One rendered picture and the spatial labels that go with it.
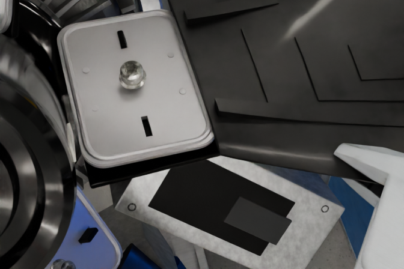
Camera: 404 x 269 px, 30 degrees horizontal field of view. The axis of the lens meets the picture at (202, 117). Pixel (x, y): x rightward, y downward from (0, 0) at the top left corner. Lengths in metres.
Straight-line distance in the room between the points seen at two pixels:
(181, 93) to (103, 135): 0.04
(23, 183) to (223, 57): 0.12
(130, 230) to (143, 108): 0.24
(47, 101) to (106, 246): 0.14
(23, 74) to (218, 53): 0.10
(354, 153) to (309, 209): 0.19
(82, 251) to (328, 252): 1.20
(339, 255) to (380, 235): 1.27
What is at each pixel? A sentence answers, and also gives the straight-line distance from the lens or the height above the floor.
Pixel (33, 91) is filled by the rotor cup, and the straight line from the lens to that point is 0.33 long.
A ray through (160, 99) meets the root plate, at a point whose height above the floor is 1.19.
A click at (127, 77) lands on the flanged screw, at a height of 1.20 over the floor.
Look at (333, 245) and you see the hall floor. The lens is 1.61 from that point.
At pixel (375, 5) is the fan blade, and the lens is 0.42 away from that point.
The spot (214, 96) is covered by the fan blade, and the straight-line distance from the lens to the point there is 0.37.
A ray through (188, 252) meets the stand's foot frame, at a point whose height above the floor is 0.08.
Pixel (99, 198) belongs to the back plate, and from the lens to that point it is 0.65.
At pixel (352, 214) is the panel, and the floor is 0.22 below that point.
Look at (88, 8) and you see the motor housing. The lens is 0.47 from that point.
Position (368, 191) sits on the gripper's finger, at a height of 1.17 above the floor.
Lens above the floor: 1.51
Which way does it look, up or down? 62 degrees down
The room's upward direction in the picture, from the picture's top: 2 degrees counter-clockwise
